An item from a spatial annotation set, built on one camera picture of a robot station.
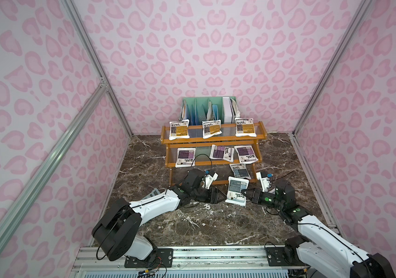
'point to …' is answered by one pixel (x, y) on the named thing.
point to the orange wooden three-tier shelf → (203, 163)
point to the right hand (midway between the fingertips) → (241, 192)
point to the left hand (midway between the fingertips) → (224, 196)
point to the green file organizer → (199, 109)
